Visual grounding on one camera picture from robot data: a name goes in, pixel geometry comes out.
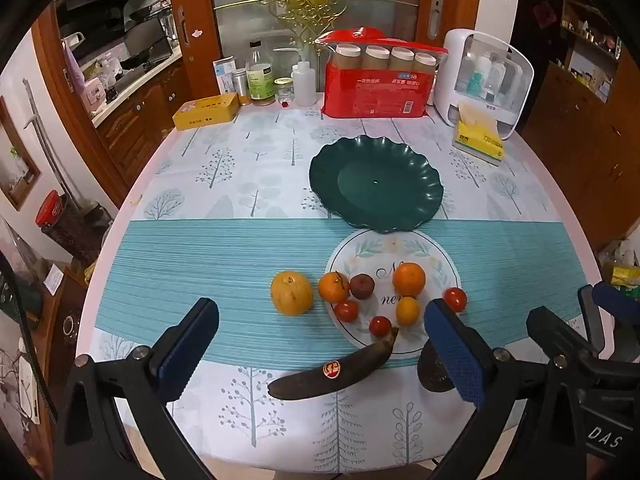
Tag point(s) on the yellow tin box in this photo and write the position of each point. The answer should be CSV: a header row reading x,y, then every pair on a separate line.
x,y
205,112

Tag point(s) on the wooden kitchen cabinet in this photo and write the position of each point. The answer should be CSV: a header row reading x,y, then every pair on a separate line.
x,y
140,120

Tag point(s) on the white plastic squeeze bottle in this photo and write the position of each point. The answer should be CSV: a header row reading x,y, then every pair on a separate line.
x,y
303,85

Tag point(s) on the red disposable cup package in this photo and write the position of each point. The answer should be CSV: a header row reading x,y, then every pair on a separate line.
x,y
370,95

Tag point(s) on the small metal can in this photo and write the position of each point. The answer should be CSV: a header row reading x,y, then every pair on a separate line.
x,y
242,87

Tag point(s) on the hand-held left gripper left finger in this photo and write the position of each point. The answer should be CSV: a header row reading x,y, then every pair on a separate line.
x,y
186,352

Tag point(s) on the purple bag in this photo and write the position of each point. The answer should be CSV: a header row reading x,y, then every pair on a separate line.
x,y
75,70

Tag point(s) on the round orange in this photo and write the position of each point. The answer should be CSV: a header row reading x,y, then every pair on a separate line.
x,y
409,279

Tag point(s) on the wooden shelf cabinet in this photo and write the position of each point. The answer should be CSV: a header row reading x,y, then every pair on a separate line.
x,y
590,135

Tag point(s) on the tree print tablecloth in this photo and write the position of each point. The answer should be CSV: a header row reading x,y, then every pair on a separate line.
x,y
225,260

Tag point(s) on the small orange mandarin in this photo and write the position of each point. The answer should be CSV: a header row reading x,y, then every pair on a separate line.
x,y
333,287

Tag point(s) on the dark brown avocado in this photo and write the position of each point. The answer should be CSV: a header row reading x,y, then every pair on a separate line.
x,y
431,371

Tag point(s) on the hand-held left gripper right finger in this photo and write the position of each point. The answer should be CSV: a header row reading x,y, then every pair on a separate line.
x,y
457,357

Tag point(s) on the small yellow-orange citrus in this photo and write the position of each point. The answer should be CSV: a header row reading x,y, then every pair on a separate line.
x,y
407,311

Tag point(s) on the white and blue carton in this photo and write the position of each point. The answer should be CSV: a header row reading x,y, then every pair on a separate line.
x,y
224,75

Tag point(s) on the large yellow citrus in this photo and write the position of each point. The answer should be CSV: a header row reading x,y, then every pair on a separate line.
x,y
291,293

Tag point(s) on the white storage box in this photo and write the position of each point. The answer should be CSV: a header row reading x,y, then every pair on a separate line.
x,y
449,75

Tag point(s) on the black range hood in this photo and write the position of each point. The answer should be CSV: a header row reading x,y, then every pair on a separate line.
x,y
100,5

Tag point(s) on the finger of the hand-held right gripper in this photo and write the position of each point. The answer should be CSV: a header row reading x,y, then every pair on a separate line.
x,y
617,299
555,332

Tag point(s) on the blackened banana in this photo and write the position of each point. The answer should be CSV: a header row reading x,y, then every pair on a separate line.
x,y
320,377

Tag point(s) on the green label glass bottle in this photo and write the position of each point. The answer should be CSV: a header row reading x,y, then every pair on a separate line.
x,y
260,82

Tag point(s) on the small glass jar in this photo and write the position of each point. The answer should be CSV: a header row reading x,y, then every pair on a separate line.
x,y
283,90

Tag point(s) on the dark green scalloped plate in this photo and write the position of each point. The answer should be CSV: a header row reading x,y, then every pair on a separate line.
x,y
390,185

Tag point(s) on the red cherry tomato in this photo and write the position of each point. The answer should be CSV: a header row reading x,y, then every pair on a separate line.
x,y
346,310
455,299
380,326

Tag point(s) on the wooden picture frame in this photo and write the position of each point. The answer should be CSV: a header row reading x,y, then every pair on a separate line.
x,y
12,160

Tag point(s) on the yellow tissue pack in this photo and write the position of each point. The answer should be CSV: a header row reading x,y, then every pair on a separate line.
x,y
480,141

